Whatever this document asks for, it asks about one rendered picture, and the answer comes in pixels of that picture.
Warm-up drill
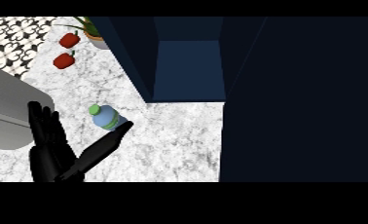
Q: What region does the potted green plant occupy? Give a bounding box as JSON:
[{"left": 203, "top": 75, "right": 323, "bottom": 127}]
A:
[{"left": 53, "top": 16, "right": 112, "bottom": 51}]

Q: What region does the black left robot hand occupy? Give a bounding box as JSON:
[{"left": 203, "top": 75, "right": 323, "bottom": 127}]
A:
[{"left": 26, "top": 100, "right": 134, "bottom": 183}]

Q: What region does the dark blue open cabinet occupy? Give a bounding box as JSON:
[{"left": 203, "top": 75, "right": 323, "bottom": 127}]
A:
[{"left": 87, "top": 16, "right": 267, "bottom": 104}]

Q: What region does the blue water bottle green cap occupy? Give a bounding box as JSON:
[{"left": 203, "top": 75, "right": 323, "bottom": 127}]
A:
[{"left": 87, "top": 104, "right": 129, "bottom": 132}]

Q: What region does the dark blue cabinet door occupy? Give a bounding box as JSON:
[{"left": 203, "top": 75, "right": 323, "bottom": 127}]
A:
[{"left": 218, "top": 16, "right": 368, "bottom": 183}]

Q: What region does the red bell pepper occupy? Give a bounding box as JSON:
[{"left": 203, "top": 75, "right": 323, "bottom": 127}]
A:
[
  {"left": 51, "top": 50, "right": 78, "bottom": 70},
  {"left": 57, "top": 30, "right": 81, "bottom": 50}
]

